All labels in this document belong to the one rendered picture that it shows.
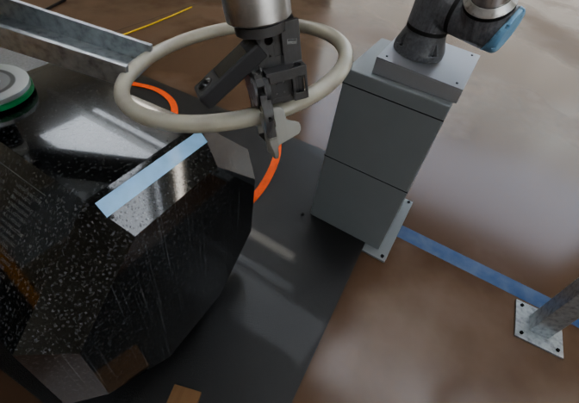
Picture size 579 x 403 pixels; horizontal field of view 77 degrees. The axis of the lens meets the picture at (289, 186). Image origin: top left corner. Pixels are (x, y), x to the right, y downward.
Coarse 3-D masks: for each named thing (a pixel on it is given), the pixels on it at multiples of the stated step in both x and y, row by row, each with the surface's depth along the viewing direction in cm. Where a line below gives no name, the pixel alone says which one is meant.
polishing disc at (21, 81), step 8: (0, 64) 99; (0, 72) 96; (8, 72) 97; (16, 72) 97; (24, 72) 97; (0, 80) 94; (8, 80) 94; (16, 80) 94; (24, 80) 95; (0, 88) 91; (8, 88) 92; (16, 88) 92; (24, 88) 93; (0, 96) 89; (8, 96) 89; (16, 96) 91; (0, 104) 88
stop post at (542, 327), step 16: (576, 288) 141; (560, 304) 147; (576, 304) 141; (528, 320) 164; (544, 320) 154; (560, 320) 150; (528, 336) 158; (544, 336) 159; (560, 336) 160; (560, 352) 155
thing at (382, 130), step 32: (352, 64) 138; (352, 96) 141; (384, 96) 134; (416, 96) 128; (352, 128) 149; (384, 128) 141; (416, 128) 135; (352, 160) 158; (384, 160) 150; (416, 160) 142; (320, 192) 180; (352, 192) 169; (384, 192) 159; (352, 224) 181; (384, 224) 170; (384, 256) 180
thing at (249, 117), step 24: (216, 24) 91; (312, 24) 84; (168, 48) 86; (336, 48) 75; (336, 72) 64; (120, 96) 66; (312, 96) 60; (144, 120) 61; (168, 120) 58; (192, 120) 57; (216, 120) 57; (240, 120) 57
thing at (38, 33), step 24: (0, 0) 81; (0, 24) 73; (24, 24) 83; (48, 24) 83; (72, 24) 81; (24, 48) 75; (48, 48) 74; (72, 48) 73; (96, 48) 83; (120, 48) 83; (144, 48) 82; (96, 72) 76; (120, 72) 75
